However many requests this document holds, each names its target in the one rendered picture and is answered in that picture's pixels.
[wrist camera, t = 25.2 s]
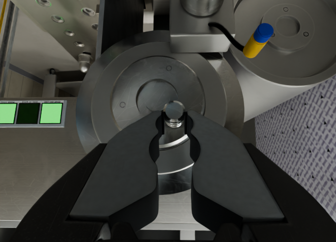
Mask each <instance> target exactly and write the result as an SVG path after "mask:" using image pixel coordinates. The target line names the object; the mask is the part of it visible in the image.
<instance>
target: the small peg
mask: <svg viewBox="0 0 336 242"><path fill-rule="evenodd" d="M185 111H186V110H185V107H184V105H183V104H182V103H181V102H179V101H170V102H168V103H166V105H165V106H164V109H163V112H164V118H165V122H166V124H167V125H168V126H169V127H171V128H178V127H180V126H181V125H182V123H183V121H184V117H185Z"/></svg>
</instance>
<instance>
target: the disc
mask: <svg viewBox="0 0 336 242"><path fill-rule="evenodd" d="M151 42H169V43H170V31H165V30H157V31H147V32H142V33H138V34H135V35H132V36H129V37H127V38H125V39H122V40H121V41H119V42H117V43H115V44H114V45H112V46H111V47H109V48H108V49H107V50H106V51H104V52H103V53H102V54H101V55H100V56H99V57H98V58H97V59H96V61H95V62H94V63H93V64H92V66H91V67H90V69H89V70H88V72H87V73H86V75H85V77H84V79H83V81H82V84H81V86H80V89H79V92H78V96H77V101H76V111H75V117H76V126H77V132H78V136H79V139H80V142H81V144H82V146H83V148H84V151H85V152H86V154H88V153H89V152H91V151H92V150H93V149H94V148H95V147H96V146H97V145H99V144H100V141H99V140H98V138H97V136H96V133H95V130H94V127H93V123H92V117H91V102H92V96H93V92H94V88H95V85H96V83H97V81H98V79H99V77H100V75H101V73H102V72H103V71H104V69H105V68H106V67H107V65H108V64H109V63H110V62H111V61H112V60H113V59H115V58H116V57H117V56H118V55H120V54H121V53H123V52H124V51H126V50H128V49H130V48H133V47H135V46H138V45H141V44H145V43H151ZM199 54H200V55H202V56H203V57H204V58H205V59H206V60H208V62H209V63H210V64H211V65H212V66H213V67H214V68H215V70H216V71H217V73H218V75H219V77H220V78H221V81H222V83H223V86H224V89H225V93H226V99H227V115H226V121H225V125H224V128H226V129H227V130H229V131H230V132H232V133H233V134H234V135H235V136H237V137H238V138H239V139H240V136H241V133H242V130H243V125H244V116H245V106H244V98H243V93H242V89H241V86H240V84H239V81H238V79H237V77H236V75H235V73H234V71H233V69H232V68H231V66H230V65H229V63H228V62H227V61H226V59H225V58H224V57H223V56H222V55H221V54H220V53H219V52H205V53H199ZM192 167H193V166H190V167H188V168H186V169H184V170H181V171H178V172H174V173H169V174H158V188H159V195H167V194H174V193H179V192H183V191H186V190H189V189H191V183H192Z"/></svg>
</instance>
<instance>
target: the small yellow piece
mask: <svg viewBox="0 0 336 242"><path fill-rule="evenodd" d="M208 26H209V27H215V28H218V29H219V30H220V31H222V32H223V34H224V35H225V36H226V37H227V39H228V40H229V41H230V42H231V43H232V44H233V45H234V46H235V47H236V48H237V49H238V50H240V51H241V52H243V54H244V55H245V56H246V57H248V58H254V57H255V56H256V55H257V54H258V53H259V52H260V51H261V49H262V48H263V47H264V46H265V44H266V43H267V42H268V40H269V38H270V37H271V36H272V34H273V33H274V29H273V27H272V26H271V25H270V24H267V23H262V24H260V25H259V26H258V27H257V29H256V31H255V32H254V33H253V34H252V36H251V37H250V39H249V40H248V42H247V44H246V45H245V46H243V45H241V44H240V43H239V42H238V41H236V40H235V38H234V37H233V36H232V35H231V34H230V32H229V31H228V30H227V29H226V28H225V27H224V26H223V25H221V24H220V23H217V22H209V23H208Z"/></svg>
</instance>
